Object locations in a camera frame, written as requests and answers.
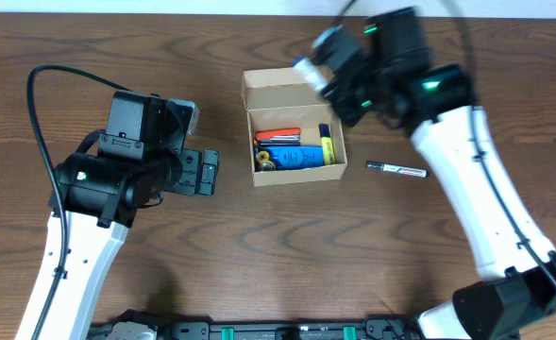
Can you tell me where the black whiteboard marker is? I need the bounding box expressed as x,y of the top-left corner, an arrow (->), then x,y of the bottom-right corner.
365,161 -> 430,179

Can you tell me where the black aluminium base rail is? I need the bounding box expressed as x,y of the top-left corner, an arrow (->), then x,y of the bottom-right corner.
86,319 -> 423,340

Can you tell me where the blue whiteboard marker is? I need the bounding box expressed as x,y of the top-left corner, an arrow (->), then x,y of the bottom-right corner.
293,57 -> 329,94

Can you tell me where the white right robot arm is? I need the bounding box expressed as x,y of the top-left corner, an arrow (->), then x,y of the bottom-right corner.
312,7 -> 556,339

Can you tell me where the yellow highlighter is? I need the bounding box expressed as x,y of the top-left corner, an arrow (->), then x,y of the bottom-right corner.
318,124 -> 336,165

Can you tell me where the correction tape dispenser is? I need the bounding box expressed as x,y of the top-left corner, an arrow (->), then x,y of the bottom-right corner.
255,150 -> 277,172

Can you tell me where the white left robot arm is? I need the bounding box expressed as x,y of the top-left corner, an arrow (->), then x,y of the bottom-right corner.
16,91 -> 219,339

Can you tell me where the cardboard box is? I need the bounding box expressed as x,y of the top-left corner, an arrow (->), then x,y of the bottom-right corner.
242,68 -> 347,187

